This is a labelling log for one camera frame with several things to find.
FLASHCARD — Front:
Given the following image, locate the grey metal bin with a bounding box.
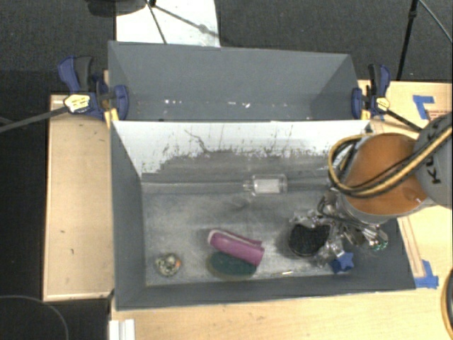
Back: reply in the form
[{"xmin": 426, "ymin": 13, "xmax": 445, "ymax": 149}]
[{"xmin": 107, "ymin": 40, "xmax": 417, "ymax": 311}]

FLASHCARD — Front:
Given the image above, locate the pale wood flat board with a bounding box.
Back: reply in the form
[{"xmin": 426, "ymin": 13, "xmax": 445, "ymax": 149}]
[{"xmin": 42, "ymin": 93, "xmax": 115, "ymax": 302}]

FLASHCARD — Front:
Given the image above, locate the black mesh round pad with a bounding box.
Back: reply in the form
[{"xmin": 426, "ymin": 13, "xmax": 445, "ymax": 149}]
[{"xmin": 287, "ymin": 223, "xmax": 332, "ymax": 257}]

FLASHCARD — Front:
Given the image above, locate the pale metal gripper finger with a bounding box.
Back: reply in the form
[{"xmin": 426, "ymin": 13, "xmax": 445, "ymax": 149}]
[
  {"xmin": 289, "ymin": 213, "xmax": 322, "ymax": 228},
  {"xmin": 314, "ymin": 241, "xmax": 346, "ymax": 267}
]

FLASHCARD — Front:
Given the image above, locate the blue star-shaped toy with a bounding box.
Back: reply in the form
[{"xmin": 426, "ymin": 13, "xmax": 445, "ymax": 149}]
[{"xmin": 329, "ymin": 251, "xmax": 356, "ymax": 274}]

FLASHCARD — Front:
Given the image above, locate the purple rolled case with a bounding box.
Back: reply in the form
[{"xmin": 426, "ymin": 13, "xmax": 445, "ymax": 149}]
[{"xmin": 207, "ymin": 229, "xmax": 265, "ymax": 266}]

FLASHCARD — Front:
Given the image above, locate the dark green oval pad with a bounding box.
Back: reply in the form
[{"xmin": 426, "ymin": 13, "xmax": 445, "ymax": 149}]
[{"xmin": 206, "ymin": 251, "xmax": 257, "ymax": 280}]

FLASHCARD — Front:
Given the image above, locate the clear glass bottle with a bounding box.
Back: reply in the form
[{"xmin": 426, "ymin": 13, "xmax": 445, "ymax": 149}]
[{"xmin": 242, "ymin": 174, "xmax": 288, "ymax": 196}]

